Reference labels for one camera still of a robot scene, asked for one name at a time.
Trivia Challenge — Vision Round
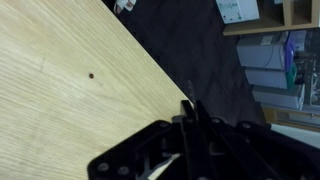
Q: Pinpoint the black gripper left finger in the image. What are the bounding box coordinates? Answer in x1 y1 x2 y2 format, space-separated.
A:
87 120 179 180

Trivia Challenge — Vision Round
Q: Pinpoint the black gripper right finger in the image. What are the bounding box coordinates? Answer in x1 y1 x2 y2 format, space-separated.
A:
195 101 320 180

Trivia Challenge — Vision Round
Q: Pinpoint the grey storage box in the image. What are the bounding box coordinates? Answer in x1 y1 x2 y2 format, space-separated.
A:
236 31 295 72

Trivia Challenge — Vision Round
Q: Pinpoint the wooden console shelf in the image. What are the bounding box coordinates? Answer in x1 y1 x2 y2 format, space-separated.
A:
223 0 320 36

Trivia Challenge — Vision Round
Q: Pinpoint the white cardboard box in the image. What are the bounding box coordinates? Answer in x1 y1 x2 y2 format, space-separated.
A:
216 0 260 24

